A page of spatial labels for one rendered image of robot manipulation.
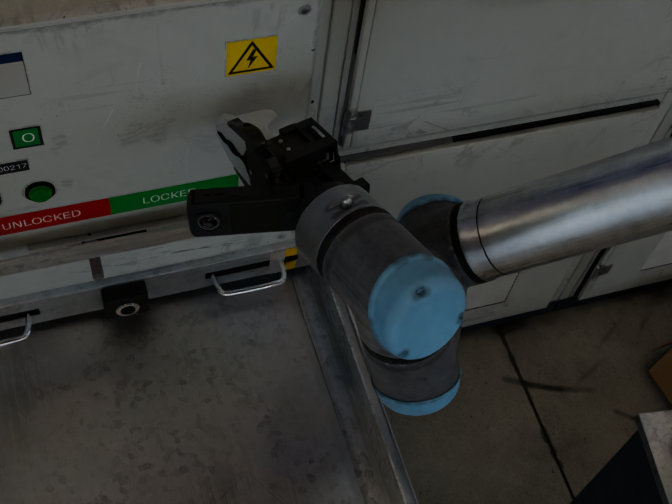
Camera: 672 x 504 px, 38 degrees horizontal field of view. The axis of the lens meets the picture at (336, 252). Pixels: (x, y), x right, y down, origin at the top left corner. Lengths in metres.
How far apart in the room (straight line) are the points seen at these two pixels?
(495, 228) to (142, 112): 0.40
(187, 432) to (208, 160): 0.37
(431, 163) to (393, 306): 0.87
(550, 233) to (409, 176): 0.76
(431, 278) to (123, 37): 0.39
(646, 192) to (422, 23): 0.58
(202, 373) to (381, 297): 0.54
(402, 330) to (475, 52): 0.74
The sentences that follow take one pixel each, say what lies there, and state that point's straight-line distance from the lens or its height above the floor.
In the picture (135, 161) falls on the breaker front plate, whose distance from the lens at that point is 1.16.
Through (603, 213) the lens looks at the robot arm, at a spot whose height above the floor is 1.35.
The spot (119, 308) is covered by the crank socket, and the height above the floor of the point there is 0.90.
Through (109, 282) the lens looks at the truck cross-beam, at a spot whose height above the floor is 0.93.
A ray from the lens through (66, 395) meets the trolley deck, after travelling 1.36.
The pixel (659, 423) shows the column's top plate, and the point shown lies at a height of 0.75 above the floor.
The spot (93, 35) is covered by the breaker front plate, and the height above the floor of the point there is 1.37.
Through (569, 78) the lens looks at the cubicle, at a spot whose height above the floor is 0.93.
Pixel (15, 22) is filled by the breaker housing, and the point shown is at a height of 1.39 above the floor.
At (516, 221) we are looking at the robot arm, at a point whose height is 1.30.
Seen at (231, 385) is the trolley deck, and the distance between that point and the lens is 1.35.
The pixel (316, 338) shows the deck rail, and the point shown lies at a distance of 1.38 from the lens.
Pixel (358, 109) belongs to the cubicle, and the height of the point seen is 0.94.
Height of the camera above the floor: 2.07
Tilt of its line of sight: 56 degrees down
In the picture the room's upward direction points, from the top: 11 degrees clockwise
